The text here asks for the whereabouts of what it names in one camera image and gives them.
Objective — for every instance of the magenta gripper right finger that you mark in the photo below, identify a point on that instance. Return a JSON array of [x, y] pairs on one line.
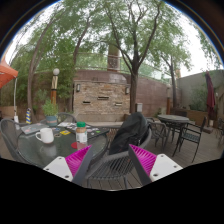
[[151, 167]]

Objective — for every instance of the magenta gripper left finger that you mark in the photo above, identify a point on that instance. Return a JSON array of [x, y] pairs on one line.
[[73, 167]]

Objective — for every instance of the red coaster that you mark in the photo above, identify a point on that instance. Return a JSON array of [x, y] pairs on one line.
[[74, 145]]

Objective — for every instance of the green-capped plastic bottle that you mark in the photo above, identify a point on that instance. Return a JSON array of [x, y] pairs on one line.
[[81, 135]]

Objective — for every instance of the round glass patio table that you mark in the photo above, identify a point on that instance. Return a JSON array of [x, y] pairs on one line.
[[36, 153]]

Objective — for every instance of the white ceramic mug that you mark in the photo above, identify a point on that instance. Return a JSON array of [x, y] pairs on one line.
[[45, 135]]

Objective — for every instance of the black laptop with stickers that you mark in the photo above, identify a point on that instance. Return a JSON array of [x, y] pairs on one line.
[[92, 131]]

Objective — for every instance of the black jacket on chair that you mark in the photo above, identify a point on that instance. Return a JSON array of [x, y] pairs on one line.
[[134, 130]]

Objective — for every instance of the grey chair behind table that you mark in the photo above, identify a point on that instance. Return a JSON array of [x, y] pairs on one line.
[[66, 117]]

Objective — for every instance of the far round patio table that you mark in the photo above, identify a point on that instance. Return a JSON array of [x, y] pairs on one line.
[[173, 121]]

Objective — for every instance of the dark metal chair right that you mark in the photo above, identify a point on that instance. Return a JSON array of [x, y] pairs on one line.
[[190, 132]]

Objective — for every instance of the grey laptop with stickers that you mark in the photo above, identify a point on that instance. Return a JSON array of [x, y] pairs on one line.
[[33, 128]]

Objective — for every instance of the potted green plant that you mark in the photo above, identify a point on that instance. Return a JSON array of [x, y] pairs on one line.
[[50, 111]]

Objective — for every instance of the blue yellow striped cone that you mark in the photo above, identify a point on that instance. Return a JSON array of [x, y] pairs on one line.
[[28, 116]]

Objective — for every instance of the grey chair left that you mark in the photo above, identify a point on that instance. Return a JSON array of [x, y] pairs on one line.
[[10, 131]]

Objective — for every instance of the folded maroon umbrella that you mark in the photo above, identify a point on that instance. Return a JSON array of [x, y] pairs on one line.
[[210, 97]]

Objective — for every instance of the orange canopy tent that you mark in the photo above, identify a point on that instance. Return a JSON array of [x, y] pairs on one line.
[[6, 73]]

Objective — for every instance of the large tree centre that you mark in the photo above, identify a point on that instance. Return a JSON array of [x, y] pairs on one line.
[[144, 30]]

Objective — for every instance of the globe lamp post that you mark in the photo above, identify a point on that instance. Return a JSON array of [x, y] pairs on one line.
[[54, 84]]

